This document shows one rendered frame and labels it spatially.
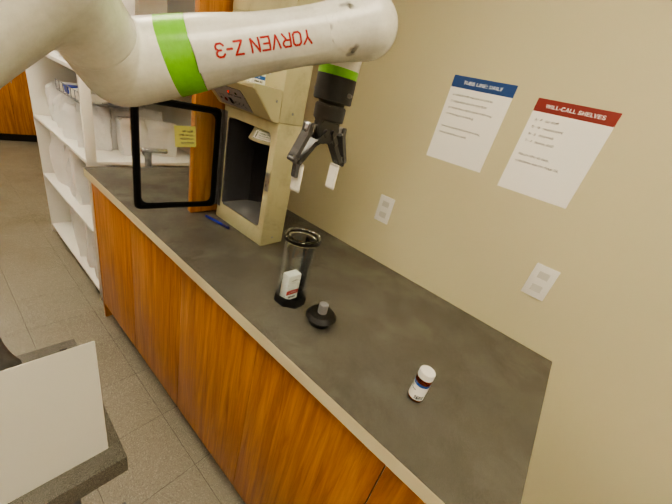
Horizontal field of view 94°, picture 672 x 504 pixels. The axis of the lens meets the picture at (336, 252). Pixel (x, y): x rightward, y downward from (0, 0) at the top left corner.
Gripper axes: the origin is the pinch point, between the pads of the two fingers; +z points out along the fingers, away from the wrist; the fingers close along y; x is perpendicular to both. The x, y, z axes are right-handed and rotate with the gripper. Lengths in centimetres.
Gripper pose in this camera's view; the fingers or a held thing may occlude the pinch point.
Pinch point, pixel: (313, 185)
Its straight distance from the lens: 85.4
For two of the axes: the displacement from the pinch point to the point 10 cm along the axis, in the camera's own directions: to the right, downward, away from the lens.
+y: -6.3, 2.0, -7.5
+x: 7.4, 4.5, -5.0
